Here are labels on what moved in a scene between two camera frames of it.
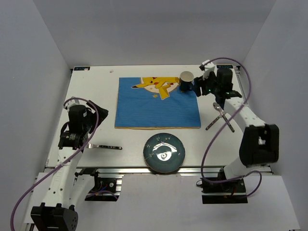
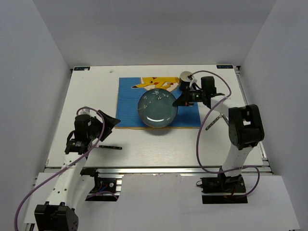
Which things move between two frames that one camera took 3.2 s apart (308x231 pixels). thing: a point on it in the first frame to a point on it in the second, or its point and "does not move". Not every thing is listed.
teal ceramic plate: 164,152 to 155,108
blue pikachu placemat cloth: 155,103 does not move
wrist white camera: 208,68 to 192,81
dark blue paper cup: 186,78 does not move
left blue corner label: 85,68 does not move
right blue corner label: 224,66 does not move
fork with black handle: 90,146 does not move
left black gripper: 103,113 to 110,122
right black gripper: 198,82 to 185,96
